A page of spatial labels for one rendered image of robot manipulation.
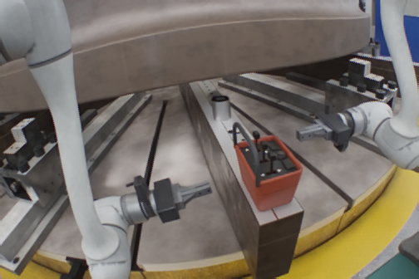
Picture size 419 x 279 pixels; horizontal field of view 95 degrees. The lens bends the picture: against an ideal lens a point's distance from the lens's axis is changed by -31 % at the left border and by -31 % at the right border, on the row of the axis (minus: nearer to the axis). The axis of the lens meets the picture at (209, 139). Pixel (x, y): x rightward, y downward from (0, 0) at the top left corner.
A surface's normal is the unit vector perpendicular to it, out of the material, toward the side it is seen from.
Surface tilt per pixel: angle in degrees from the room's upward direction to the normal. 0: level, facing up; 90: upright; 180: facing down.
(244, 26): 90
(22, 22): 94
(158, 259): 0
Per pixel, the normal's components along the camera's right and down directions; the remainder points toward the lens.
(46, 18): 0.78, 0.30
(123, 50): 0.06, 0.51
